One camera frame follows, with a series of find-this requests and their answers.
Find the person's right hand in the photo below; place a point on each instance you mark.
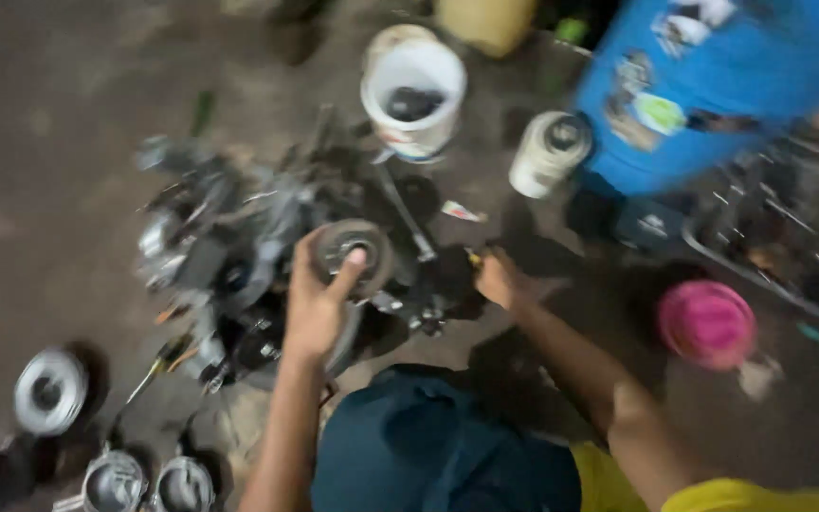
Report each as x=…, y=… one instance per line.
x=498, y=281

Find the person's left hand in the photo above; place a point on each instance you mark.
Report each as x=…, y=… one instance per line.
x=313, y=313

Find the person's right fingers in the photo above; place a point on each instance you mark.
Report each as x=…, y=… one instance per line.
x=484, y=270

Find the round grey clutch disc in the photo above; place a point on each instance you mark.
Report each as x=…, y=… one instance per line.
x=361, y=250

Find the small printed packet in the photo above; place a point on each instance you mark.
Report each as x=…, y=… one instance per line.
x=461, y=211

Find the long metal wrench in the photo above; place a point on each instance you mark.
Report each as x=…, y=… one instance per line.
x=404, y=213

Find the white plastic jar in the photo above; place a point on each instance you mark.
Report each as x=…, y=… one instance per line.
x=548, y=153

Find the dark box with label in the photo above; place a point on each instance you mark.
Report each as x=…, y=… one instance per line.
x=648, y=224

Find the person's dark teal trousers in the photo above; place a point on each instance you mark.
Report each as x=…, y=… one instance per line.
x=438, y=448

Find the white plastic bucket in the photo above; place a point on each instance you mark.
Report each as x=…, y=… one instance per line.
x=413, y=92

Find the pink plastic bowl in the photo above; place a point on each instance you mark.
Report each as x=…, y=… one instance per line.
x=707, y=323

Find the yellow plastic container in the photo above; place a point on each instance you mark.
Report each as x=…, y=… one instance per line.
x=486, y=25

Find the dismantled grey motorcycle engine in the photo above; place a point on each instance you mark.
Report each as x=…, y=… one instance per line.
x=239, y=256

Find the blue plastic drum with stickers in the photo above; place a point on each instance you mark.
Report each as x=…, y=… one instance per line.
x=715, y=92

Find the white paper scrap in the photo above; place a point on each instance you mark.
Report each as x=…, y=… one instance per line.
x=759, y=375

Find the metal tray of tools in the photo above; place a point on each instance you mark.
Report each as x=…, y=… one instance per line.
x=779, y=227

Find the person's yellow shirt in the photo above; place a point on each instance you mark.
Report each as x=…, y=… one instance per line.
x=708, y=494

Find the green bottle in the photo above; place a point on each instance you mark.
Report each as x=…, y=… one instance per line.
x=202, y=112

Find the silver metal cylinder part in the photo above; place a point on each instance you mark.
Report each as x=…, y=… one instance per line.
x=182, y=487
x=112, y=485

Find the round silver engine cover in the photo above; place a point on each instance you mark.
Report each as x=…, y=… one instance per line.
x=49, y=391

